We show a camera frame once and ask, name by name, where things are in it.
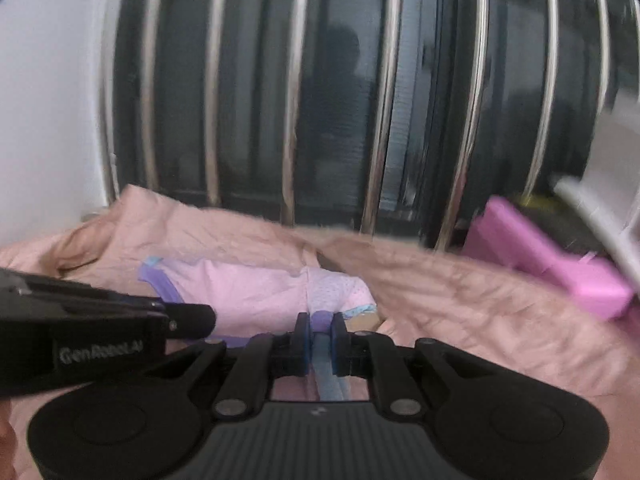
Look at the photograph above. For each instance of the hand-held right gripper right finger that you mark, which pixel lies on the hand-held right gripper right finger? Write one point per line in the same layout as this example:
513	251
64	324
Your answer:
339	350

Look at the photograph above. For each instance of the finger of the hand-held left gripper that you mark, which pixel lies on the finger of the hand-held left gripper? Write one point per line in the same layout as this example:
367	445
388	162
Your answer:
192	321

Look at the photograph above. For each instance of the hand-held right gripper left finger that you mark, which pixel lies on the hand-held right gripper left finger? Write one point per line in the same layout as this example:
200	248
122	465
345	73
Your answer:
304	350

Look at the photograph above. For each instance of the pink and blue mesh vest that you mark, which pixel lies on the pink and blue mesh vest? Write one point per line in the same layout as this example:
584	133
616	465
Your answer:
250	295

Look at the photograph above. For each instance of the pink quilted jacket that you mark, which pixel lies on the pink quilted jacket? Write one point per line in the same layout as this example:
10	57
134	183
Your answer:
475	310

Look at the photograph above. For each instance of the magenta flat box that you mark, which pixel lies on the magenta flat box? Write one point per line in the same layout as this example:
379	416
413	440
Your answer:
550	260

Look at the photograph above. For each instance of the stack of white boxes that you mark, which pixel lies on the stack of white boxes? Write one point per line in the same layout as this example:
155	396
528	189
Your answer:
615	170

